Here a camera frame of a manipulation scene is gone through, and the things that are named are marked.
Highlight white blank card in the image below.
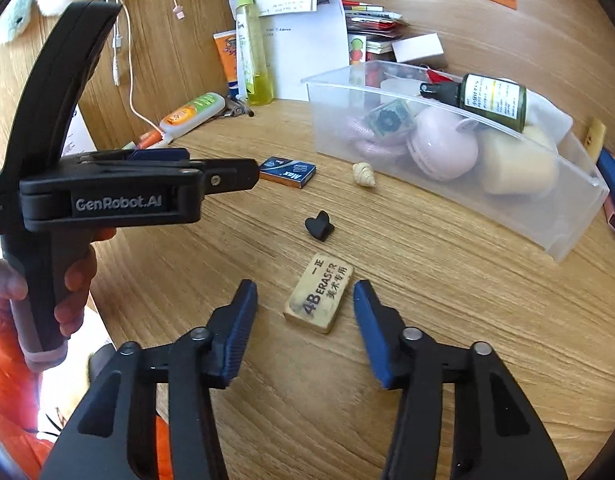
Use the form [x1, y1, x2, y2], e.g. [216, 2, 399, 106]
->
[391, 32, 444, 64]

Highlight dark green bottle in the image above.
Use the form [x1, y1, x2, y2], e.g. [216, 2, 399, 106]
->
[420, 73, 528, 134]

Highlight person's left hand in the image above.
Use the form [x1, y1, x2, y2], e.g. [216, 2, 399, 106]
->
[0, 227, 118, 339]

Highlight pink round case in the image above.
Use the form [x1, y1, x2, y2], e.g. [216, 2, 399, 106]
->
[406, 107, 481, 182]

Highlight orange sunscreen tube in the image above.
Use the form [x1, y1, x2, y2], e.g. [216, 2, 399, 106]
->
[212, 30, 244, 98]

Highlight black heart-shaped clip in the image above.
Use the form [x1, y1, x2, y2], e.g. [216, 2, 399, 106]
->
[305, 211, 335, 243]

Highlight person's left forearm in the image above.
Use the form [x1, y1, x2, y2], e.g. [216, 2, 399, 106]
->
[0, 302, 56, 431]

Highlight small clear bowl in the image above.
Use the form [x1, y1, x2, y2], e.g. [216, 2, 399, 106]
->
[380, 76, 424, 98]

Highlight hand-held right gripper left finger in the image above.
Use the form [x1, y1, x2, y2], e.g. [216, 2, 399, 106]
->
[40, 279, 259, 480]

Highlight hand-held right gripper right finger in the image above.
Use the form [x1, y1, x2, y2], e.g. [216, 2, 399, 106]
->
[352, 280, 568, 480]

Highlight orange jacket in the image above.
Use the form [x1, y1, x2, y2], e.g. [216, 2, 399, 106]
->
[0, 407, 171, 480]

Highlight beige eraser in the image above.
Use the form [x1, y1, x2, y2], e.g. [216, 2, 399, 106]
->
[282, 251, 355, 335]

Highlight fruit cartoon sticker sheet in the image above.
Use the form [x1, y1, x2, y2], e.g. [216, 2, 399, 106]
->
[347, 34, 368, 66]

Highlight blue staple box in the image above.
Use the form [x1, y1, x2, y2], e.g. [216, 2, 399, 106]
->
[258, 156, 317, 190]

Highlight yellow-green spray bottle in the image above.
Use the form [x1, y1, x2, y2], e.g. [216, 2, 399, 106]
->
[235, 0, 274, 107]

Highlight white charging cable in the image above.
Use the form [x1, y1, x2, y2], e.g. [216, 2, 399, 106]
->
[105, 0, 163, 133]

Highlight small croissant charm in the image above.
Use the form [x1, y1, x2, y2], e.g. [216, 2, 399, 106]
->
[351, 161, 378, 188]

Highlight orange marker pen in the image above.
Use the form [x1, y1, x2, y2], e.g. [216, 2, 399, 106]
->
[134, 130, 169, 151]

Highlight wooden desktop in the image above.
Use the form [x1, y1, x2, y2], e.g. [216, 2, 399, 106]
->
[62, 0, 615, 480]

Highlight cream foam block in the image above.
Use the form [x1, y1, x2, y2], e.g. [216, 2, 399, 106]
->
[477, 127, 561, 196]

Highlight stack of booklets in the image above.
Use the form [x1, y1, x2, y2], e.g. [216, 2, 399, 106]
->
[343, 0, 408, 63]

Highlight white tube with orange label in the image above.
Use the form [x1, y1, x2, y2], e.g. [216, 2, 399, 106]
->
[158, 92, 227, 141]

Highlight pink braided rope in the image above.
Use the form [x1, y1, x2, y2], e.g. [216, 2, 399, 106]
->
[346, 115, 411, 158]

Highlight green patterned square packet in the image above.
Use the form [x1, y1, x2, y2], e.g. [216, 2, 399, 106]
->
[363, 99, 418, 139]

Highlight large white paper sheet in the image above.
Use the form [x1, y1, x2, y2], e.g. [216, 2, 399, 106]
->
[228, 0, 349, 102]

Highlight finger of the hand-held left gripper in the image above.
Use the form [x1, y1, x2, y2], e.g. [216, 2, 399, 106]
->
[62, 146, 191, 162]
[76, 157, 261, 196]

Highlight clear plastic storage box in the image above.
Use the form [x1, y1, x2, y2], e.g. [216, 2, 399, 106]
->
[301, 60, 611, 263]

